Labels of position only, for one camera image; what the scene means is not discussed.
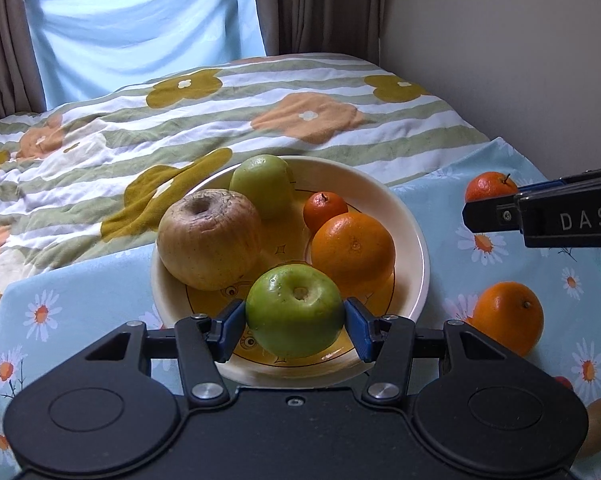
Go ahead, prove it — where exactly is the brown curtain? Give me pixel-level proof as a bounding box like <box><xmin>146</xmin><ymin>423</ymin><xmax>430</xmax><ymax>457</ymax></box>
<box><xmin>0</xmin><ymin>0</ymin><xmax>46</xmax><ymax>121</ymax></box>
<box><xmin>253</xmin><ymin>0</ymin><xmax>388</xmax><ymax>63</ymax></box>

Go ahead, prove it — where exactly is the light blue curtain cloth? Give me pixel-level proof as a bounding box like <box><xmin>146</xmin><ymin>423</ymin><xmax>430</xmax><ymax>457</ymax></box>
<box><xmin>24</xmin><ymin>0</ymin><xmax>268</xmax><ymax>111</ymax></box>

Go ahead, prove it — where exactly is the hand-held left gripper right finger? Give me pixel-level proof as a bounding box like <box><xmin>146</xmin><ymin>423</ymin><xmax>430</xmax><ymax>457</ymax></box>
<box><xmin>344</xmin><ymin>297</ymin><xmax>531</xmax><ymax>409</ymax></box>

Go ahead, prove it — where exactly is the light blue daisy tablecloth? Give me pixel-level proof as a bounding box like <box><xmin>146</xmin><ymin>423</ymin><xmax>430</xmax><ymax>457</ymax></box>
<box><xmin>0</xmin><ymin>136</ymin><xmax>601</xmax><ymax>480</ymax></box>

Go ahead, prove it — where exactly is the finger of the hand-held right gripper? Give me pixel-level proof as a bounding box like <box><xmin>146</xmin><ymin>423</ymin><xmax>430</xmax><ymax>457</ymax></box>
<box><xmin>461</xmin><ymin>193</ymin><xmax>525</xmax><ymax>234</ymax></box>
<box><xmin>515</xmin><ymin>166</ymin><xmax>601</xmax><ymax>196</ymax></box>

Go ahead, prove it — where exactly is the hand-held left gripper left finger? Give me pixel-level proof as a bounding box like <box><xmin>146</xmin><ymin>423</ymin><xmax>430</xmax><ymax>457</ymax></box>
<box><xmin>63</xmin><ymin>299</ymin><xmax>247</xmax><ymax>410</ymax></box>

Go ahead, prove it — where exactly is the medium orange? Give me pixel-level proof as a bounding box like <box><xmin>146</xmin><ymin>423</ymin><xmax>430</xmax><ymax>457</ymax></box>
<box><xmin>310</xmin><ymin>211</ymin><xmax>396</xmax><ymax>298</ymax></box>

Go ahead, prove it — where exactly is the brown kiwi with sticker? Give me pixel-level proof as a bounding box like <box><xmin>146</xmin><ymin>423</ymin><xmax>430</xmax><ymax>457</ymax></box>
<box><xmin>575</xmin><ymin>396</ymin><xmax>601</xmax><ymax>459</ymax></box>

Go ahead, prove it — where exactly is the tangerine with stem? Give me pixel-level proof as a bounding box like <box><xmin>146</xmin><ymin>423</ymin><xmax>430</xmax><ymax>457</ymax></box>
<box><xmin>465</xmin><ymin>171</ymin><xmax>520</xmax><ymax>204</ymax></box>

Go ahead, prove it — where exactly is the small tangerine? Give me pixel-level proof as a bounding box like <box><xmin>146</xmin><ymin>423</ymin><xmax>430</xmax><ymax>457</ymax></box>
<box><xmin>303</xmin><ymin>191</ymin><xmax>349</xmax><ymax>235</ymax></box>

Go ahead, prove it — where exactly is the cream ceramic bowl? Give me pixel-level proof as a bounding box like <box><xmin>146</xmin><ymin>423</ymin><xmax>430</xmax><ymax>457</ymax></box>
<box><xmin>150</xmin><ymin>155</ymin><xmax>431</xmax><ymax>387</ymax></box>

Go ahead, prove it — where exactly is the striped floral blanket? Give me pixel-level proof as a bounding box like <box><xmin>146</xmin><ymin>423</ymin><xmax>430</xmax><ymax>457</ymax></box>
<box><xmin>0</xmin><ymin>52</ymin><xmax>491</xmax><ymax>371</ymax></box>

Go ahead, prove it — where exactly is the green apple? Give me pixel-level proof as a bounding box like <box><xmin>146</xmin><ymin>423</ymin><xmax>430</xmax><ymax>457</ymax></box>
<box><xmin>245</xmin><ymin>264</ymin><xmax>346</xmax><ymax>359</ymax></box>
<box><xmin>229</xmin><ymin>154</ymin><xmax>296</xmax><ymax>221</ymax></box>

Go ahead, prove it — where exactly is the pale wrinkled apple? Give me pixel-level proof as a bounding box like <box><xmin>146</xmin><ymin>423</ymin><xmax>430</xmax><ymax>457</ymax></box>
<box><xmin>156</xmin><ymin>189</ymin><xmax>262</xmax><ymax>292</ymax></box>

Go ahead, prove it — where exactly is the large orange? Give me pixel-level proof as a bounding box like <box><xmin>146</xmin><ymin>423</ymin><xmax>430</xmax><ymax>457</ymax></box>
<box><xmin>471</xmin><ymin>281</ymin><xmax>545</xmax><ymax>358</ymax></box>

